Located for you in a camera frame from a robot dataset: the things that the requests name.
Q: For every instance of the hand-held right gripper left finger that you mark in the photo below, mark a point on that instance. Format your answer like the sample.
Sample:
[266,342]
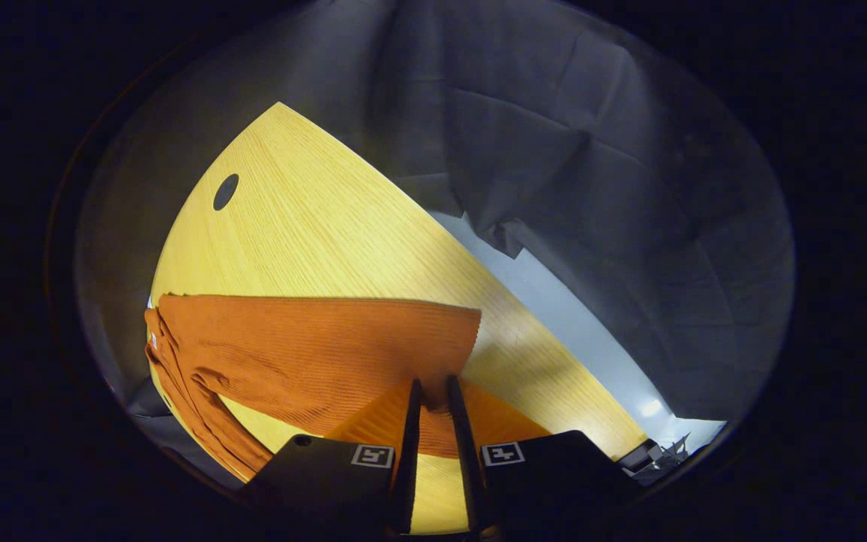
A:
[412,452]

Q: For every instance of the black backdrop cloth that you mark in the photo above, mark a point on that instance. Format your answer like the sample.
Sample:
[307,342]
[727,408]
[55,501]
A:
[554,150]

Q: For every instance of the grey metal object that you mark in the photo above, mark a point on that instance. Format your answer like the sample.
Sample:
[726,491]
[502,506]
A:
[659,454]

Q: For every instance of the orange ribbed shirt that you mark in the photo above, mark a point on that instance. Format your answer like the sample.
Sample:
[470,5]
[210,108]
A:
[313,346]

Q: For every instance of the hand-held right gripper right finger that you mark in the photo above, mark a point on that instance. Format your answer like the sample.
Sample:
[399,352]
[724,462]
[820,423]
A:
[462,452]

